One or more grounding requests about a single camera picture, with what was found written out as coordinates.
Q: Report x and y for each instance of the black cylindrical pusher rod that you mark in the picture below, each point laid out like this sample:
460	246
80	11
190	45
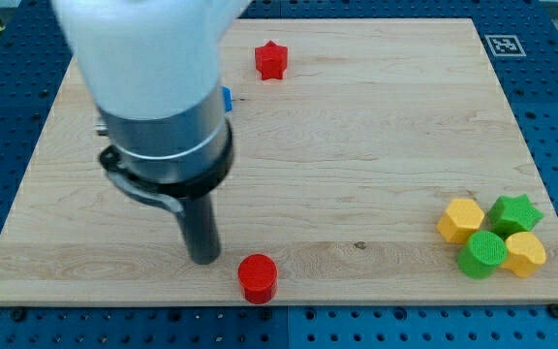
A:
197	223

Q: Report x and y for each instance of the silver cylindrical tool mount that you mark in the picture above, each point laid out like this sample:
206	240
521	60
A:
180	156

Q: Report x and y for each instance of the blue cube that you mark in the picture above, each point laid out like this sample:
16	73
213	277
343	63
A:
227	95

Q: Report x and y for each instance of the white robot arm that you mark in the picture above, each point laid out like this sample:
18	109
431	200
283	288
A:
153	70

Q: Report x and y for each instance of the wooden board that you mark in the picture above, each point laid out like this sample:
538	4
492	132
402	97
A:
341	173

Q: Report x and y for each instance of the red cylinder block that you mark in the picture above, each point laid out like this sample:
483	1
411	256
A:
257	276

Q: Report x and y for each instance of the red star block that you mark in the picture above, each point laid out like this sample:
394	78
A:
271	60

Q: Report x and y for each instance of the yellow hexagon block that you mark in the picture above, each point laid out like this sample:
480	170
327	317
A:
460	219

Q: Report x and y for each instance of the green cylinder block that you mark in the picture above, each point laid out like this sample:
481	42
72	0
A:
483	253

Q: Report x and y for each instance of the green star block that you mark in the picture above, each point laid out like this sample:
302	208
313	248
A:
510	215

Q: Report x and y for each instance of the yellow heart block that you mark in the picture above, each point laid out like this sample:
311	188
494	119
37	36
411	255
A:
526	254

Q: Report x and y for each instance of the fiducial marker tag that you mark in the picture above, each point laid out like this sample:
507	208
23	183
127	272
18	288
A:
505	45

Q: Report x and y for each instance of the blue perforated table plate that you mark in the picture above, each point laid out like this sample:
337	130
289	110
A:
33	58

